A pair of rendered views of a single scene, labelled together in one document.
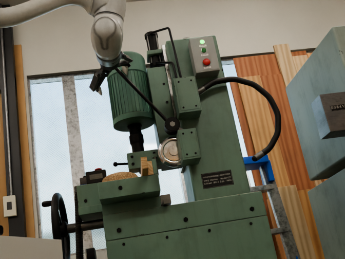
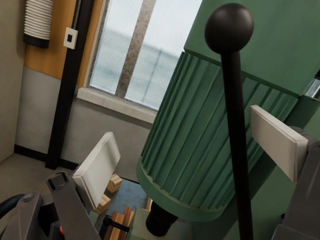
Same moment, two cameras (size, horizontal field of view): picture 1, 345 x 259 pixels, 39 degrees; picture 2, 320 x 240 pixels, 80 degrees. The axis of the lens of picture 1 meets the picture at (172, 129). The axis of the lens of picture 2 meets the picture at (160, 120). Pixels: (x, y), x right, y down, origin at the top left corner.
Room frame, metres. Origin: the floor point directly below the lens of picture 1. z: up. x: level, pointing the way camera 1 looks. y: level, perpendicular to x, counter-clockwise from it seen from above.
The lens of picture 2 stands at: (1.61, 0.22, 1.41)
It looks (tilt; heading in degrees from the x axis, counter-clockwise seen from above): 21 degrees down; 2
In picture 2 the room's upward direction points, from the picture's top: 22 degrees clockwise
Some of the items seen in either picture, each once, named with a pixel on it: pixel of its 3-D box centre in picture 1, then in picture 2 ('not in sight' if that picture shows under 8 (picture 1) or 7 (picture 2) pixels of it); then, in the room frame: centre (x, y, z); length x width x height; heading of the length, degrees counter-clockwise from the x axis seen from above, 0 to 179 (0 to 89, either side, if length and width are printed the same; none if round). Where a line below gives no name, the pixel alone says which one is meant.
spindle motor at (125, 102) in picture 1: (129, 92); (217, 109); (1.92, 0.15, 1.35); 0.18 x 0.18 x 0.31
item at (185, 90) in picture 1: (186, 97); not in sight; (1.80, -0.08, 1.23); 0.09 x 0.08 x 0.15; 97
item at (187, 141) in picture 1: (188, 147); not in sight; (1.79, -0.05, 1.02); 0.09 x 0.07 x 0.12; 7
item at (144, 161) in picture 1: (144, 182); not in sight; (1.81, 0.14, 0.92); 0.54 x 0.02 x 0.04; 7
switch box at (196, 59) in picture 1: (203, 57); not in sight; (1.82, -0.18, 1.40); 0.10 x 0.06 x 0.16; 97
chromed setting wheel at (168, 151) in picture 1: (173, 151); not in sight; (1.81, 0.01, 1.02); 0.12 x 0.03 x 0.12; 97
